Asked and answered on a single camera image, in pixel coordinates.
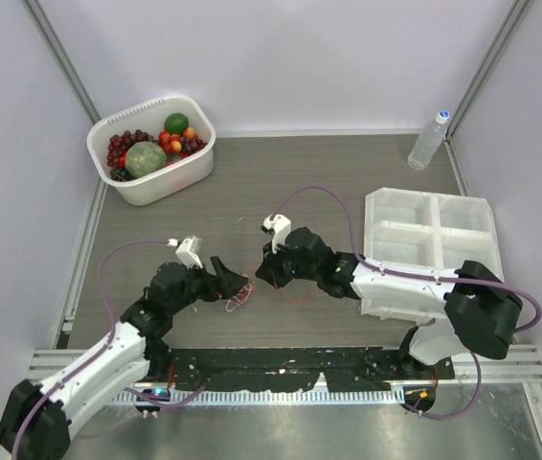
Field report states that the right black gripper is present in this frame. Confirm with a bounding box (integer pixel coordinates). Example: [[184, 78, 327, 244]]
[[257, 237, 320, 288]]

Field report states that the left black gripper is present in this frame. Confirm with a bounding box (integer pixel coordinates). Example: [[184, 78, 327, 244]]
[[168, 255, 246, 315]]

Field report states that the cable bundle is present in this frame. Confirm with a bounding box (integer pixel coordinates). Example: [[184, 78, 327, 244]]
[[224, 282, 256, 311]]

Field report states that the orange cable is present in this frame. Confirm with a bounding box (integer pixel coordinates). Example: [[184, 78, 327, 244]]
[[246, 263, 318, 306]]

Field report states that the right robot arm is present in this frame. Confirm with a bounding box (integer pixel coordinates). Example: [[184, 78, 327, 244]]
[[256, 221, 523, 379]]

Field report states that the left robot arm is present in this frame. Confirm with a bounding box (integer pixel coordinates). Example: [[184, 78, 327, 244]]
[[0, 257, 249, 459]]

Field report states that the white plastic fruit basket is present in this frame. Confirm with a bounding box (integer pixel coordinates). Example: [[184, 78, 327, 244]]
[[86, 94, 216, 206]]

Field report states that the white compartment tray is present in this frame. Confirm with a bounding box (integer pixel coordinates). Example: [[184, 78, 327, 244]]
[[359, 186, 507, 327]]

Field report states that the red yellow cherry cluster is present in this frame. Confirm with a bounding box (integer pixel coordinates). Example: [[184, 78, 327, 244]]
[[157, 126, 207, 164]]

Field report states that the green melon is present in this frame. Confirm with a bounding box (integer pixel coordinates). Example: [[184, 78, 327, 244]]
[[124, 142, 167, 178]]

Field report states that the green lime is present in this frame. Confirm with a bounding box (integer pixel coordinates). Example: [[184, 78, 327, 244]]
[[164, 112, 190, 134]]

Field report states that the red grape bunch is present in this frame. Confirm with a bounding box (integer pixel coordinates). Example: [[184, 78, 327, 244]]
[[105, 129, 154, 169]]

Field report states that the clear water bottle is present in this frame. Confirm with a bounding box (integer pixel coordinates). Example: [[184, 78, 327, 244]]
[[407, 110, 451, 171]]

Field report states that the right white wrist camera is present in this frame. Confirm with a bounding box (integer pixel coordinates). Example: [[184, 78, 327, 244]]
[[261, 214, 292, 254]]

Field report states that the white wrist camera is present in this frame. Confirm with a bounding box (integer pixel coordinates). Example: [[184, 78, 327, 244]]
[[261, 214, 292, 254], [167, 236, 203, 268]]

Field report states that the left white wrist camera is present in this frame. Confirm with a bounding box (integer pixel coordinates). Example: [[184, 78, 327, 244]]
[[167, 236, 203, 268]]

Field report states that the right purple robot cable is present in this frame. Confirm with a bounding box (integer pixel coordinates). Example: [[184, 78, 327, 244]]
[[274, 185, 542, 423]]

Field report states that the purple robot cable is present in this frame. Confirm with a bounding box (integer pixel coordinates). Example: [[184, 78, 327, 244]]
[[274, 185, 542, 423], [10, 238, 215, 460]]

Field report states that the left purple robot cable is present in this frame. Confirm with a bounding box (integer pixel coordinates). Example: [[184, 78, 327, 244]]
[[10, 238, 215, 460]]

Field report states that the white slotted cable duct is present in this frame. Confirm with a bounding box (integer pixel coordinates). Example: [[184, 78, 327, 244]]
[[107, 388, 406, 406]]

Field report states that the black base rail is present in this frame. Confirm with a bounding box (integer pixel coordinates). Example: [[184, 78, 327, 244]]
[[171, 346, 455, 393]]

